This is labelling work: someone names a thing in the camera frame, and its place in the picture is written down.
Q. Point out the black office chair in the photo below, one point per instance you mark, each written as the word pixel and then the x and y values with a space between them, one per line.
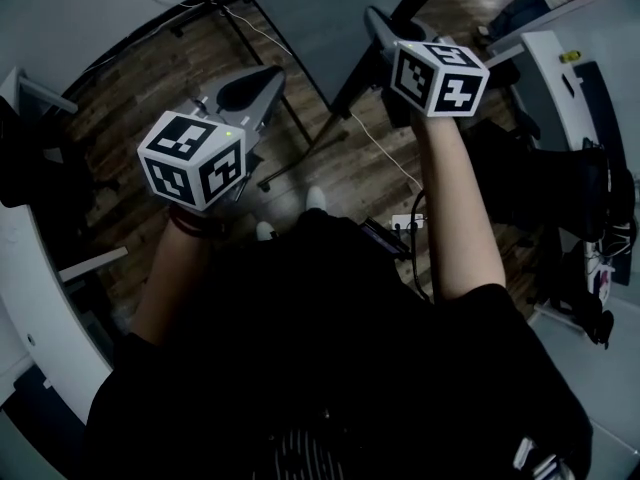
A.
pixel 550 188
pixel 30 168

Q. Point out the person's left white shoe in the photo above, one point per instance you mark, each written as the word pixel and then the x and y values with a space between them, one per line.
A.
pixel 265 230

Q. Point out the light grey desk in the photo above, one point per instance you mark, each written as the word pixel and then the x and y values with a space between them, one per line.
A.
pixel 600 388

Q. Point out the white pink packet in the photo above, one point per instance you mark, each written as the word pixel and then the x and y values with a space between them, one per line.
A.
pixel 600 280

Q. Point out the black white striped pouch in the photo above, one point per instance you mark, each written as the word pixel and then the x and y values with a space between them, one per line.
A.
pixel 542 463

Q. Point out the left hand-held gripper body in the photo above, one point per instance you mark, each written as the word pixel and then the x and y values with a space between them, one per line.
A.
pixel 185 163

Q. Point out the white curved desk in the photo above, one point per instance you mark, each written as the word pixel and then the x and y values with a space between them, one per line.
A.
pixel 547 88
pixel 40 293

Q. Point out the person's left forearm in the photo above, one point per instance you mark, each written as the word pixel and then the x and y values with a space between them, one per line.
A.
pixel 170 278

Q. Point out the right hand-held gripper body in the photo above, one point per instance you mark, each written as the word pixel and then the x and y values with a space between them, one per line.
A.
pixel 440 83

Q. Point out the small yellow object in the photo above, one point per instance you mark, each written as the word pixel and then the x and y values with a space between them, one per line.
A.
pixel 570 57

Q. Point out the person's white shoe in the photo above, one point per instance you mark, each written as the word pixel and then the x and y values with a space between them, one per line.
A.
pixel 316 199
pixel 265 230

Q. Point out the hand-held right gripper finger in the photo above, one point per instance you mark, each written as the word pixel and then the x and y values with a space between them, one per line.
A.
pixel 382 33
pixel 420 33

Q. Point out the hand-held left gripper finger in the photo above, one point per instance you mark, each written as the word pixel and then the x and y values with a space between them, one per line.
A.
pixel 270 105
pixel 222 84

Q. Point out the black waist device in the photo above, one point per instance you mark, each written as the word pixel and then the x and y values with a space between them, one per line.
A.
pixel 382 238

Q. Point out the person's black shirt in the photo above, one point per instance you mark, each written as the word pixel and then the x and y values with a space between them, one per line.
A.
pixel 320 368

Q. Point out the white power strip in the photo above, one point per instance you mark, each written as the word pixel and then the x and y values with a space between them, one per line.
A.
pixel 402 221

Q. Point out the person's right white shoe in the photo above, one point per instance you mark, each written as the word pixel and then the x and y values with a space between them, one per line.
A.
pixel 316 199

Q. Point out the person's right forearm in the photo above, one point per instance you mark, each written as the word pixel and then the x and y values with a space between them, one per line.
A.
pixel 457 208

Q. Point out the dark blue desk panel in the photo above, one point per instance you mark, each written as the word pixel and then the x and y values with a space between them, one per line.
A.
pixel 55 408
pixel 602 113

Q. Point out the red wrist band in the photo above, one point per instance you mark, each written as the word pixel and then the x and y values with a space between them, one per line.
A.
pixel 192 223

